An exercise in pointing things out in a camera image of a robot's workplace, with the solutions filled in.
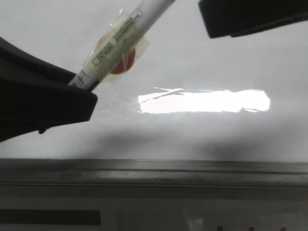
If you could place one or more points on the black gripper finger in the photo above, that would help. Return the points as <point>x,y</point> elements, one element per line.
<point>237,18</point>
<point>35,95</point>

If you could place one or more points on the white black whiteboard marker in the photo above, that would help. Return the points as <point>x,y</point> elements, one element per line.
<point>116,50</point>

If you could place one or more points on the white whiteboard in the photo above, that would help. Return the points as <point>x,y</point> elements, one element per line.
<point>192,97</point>

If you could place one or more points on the black label strip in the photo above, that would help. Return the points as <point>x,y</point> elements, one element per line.
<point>53,217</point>

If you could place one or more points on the grey metal whiteboard frame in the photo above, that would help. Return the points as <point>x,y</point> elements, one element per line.
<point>178,173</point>

